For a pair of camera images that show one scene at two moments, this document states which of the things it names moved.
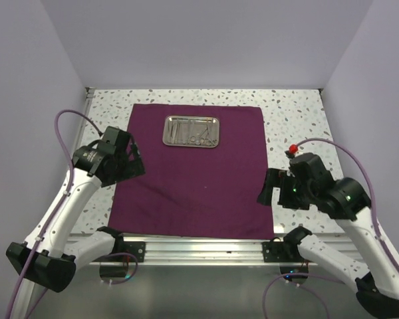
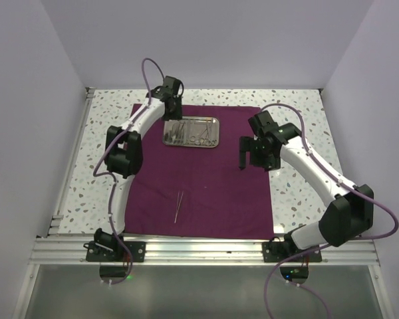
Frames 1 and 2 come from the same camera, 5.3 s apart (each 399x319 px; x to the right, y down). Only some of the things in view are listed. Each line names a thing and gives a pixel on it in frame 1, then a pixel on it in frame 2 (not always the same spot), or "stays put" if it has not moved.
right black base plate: [281, 252] stays put
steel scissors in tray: [205, 139] stays put
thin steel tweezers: [171, 136] → [178, 205]
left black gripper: [134, 167] → [177, 115]
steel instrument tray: [191, 131] stays put
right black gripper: [275, 177] → [248, 143]
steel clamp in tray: [193, 137] stays put
